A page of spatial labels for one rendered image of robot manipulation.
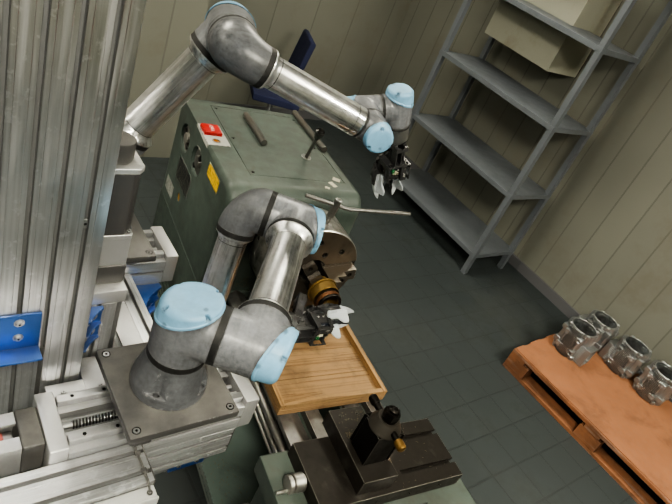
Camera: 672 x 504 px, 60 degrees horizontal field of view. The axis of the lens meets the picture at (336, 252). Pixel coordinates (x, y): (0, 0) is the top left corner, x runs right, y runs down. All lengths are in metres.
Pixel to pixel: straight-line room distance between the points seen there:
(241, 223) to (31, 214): 0.54
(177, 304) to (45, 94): 0.40
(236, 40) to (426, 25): 4.53
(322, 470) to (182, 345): 0.54
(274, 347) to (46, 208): 0.44
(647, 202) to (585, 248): 0.54
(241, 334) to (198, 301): 0.10
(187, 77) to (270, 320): 0.65
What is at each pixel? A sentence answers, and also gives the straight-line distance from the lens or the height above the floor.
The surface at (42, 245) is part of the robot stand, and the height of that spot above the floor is 1.43.
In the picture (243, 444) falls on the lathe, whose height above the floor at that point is 0.54.
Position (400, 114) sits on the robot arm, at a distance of 1.60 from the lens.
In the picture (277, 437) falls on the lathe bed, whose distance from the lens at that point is 1.72.
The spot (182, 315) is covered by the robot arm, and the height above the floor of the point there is 1.39.
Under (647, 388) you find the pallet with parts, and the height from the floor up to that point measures 0.22.
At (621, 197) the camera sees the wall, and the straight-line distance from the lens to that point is 4.54.
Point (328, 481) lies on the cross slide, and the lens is 1.46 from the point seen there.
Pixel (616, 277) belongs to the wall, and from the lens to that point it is 4.59.
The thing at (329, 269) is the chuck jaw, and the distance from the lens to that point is 1.80.
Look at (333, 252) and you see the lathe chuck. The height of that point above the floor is 1.16.
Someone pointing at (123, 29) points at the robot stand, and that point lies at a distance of 0.92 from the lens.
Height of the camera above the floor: 2.11
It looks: 32 degrees down
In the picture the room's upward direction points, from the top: 24 degrees clockwise
